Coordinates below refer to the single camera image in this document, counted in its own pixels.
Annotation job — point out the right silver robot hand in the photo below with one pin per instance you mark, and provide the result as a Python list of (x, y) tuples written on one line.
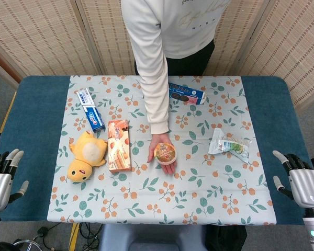
[(307, 187)]

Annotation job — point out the person's bare hand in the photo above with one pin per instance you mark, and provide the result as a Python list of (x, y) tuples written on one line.
[(159, 138)]

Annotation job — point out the round snack cup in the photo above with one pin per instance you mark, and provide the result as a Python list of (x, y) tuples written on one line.
[(165, 154)]

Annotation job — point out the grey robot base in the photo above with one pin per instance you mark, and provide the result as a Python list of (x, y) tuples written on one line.
[(146, 238)]

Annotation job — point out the person's white-sleeved arm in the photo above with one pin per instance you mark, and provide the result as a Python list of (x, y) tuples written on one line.
[(157, 104)]

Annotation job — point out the orange wafer roll box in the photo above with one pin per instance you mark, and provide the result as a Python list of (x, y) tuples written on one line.
[(119, 146)]

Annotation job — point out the blue sandwich cookie box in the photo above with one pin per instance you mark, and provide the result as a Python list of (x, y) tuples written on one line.
[(184, 93)]

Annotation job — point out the floral fruit-print tablecloth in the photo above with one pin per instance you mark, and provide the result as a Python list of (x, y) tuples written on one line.
[(172, 198)]

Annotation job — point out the white green snack bag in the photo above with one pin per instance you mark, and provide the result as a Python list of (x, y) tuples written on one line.
[(230, 147)]

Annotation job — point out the yellow plush toy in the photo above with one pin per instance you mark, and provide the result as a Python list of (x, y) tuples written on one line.
[(87, 154)]

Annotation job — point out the blue white toothpaste box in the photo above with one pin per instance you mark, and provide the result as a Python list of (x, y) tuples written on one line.
[(90, 109)]

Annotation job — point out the blue table cover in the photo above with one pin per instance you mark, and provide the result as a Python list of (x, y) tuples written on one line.
[(34, 117)]

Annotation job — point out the black bag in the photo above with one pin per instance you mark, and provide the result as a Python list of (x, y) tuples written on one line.
[(225, 239)]

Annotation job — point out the person's torso white sweater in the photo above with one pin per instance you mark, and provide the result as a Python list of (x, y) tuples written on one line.
[(185, 31)]

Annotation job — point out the woven folding screen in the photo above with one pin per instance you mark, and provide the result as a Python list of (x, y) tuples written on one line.
[(42, 34)]

